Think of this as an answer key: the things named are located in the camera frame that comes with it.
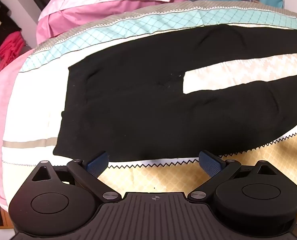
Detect pink bed sheet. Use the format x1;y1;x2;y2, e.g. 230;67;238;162
0;49;37;208

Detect black pants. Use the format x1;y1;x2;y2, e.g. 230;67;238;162
53;24;297;162

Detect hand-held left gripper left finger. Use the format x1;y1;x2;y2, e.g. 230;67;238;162
32;151;121;203

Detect pink pillow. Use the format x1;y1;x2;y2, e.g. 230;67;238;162
36;0;189;45

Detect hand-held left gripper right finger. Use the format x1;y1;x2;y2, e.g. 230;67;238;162
189;151;276;202

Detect pile of red clothes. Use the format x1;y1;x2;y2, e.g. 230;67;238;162
0;31;26;72

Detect patterned quilt with teal band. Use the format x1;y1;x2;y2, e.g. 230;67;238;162
2;0;297;205

